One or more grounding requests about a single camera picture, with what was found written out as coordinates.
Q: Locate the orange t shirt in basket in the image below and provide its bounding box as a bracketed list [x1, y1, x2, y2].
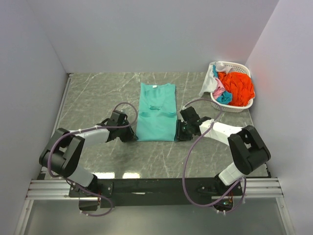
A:
[218, 72, 255, 107]

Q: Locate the white laundry basket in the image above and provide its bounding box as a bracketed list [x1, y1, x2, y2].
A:
[210, 61, 255, 113]

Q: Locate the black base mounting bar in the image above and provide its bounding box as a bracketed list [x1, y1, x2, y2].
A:
[68, 178, 243, 211]

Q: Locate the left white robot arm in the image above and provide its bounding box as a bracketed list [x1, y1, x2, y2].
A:
[39, 110, 138, 197]

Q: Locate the pink cloth in basket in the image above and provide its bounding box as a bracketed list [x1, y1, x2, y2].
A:
[213, 78, 225, 99]

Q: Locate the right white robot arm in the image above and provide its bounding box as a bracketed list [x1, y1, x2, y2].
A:
[176, 107, 271, 195]

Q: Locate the blue cloth in basket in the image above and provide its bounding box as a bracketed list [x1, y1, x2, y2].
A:
[212, 65, 232, 105]

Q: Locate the aluminium rail frame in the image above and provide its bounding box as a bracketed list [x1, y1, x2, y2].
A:
[14, 73, 294, 235]

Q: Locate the white cloth in basket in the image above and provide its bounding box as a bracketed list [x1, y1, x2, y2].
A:
[199, 61, 231, 97]

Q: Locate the teal t shirt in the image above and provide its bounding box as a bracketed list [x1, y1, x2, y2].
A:
[136, 83, 178, 141]

